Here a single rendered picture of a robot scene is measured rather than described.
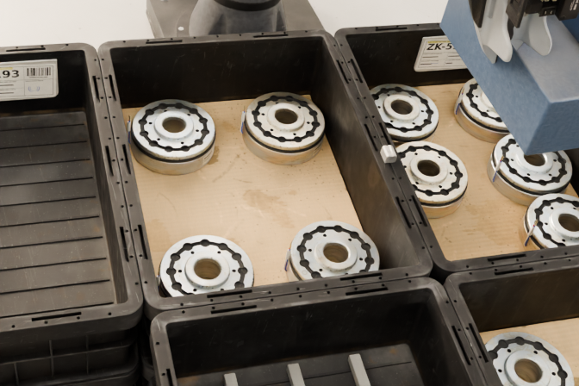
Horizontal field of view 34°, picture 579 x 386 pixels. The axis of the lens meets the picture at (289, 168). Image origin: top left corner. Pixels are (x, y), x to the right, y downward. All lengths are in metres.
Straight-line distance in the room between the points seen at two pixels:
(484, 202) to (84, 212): 0.49
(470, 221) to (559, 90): 0.25
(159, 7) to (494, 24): 0.75
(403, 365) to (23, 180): 0.49
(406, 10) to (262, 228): 0.70
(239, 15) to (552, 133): 0.62
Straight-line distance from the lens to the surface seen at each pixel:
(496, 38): 0.92
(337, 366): 1.03
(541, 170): 1.24
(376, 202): 1.10
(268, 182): 1.17
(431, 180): 1.18
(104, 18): 1.60
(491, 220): 1.21
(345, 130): 1.18
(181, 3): 1.57
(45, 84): 1.21
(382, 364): 1.04
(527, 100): 0.93
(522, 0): 0.84
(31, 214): 1.13
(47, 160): 1.19
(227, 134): 1.22
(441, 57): 1.33
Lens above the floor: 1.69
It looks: 46 degrees down
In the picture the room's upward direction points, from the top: 11 degrees clockwise
